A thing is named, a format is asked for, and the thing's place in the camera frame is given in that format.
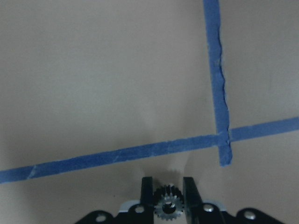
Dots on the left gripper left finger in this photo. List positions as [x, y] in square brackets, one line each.
[147, 200]

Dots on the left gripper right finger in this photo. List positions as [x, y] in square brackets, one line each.
[193, 203]

